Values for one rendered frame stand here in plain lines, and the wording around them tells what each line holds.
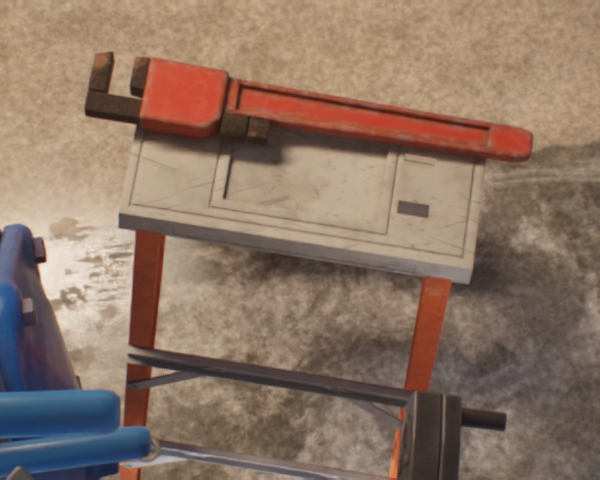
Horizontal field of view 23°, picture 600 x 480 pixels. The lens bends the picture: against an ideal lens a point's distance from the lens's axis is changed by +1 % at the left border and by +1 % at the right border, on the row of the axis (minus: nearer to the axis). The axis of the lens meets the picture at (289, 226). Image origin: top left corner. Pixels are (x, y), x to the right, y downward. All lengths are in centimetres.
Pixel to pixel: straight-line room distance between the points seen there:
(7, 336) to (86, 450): 83
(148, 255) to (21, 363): 18
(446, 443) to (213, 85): 86
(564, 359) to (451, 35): 67
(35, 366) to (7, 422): 106
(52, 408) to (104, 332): 215
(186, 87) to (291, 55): 135
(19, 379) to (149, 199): 23
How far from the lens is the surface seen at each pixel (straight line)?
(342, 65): 282
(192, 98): 148
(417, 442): 67
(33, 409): 51
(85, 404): 51
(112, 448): 69
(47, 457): 70
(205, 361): 179
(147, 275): 161
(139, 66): 149
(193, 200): 147
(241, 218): 147
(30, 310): 154
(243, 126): 147
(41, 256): 180
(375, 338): 265
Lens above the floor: 258
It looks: 73 degrees down
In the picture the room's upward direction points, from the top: 6 degrees clockwise
